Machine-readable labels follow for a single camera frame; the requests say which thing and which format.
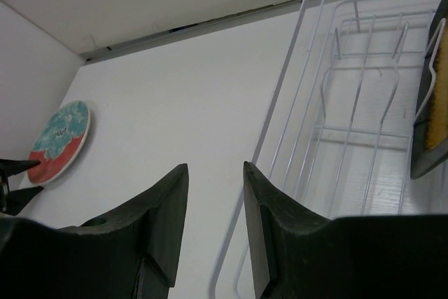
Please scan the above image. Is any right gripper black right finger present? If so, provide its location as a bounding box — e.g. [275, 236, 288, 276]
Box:
[243, 162, 447, 298]

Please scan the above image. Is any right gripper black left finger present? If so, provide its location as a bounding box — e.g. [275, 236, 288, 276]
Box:
[1, 164, 189, 298]

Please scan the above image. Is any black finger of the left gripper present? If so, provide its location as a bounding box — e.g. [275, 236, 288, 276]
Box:
[0, 159, 41, 179]
[3, 186, 43, 216]

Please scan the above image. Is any red teal floral round plate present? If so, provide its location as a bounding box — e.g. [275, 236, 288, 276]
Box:
[27, 100, 92, 185]

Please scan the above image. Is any brown black square plate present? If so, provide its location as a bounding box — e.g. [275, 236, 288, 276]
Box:
[410, 0, 447, 179]

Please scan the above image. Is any white wire dish rack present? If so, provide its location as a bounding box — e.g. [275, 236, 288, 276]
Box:
[207, 0, 447, 298]

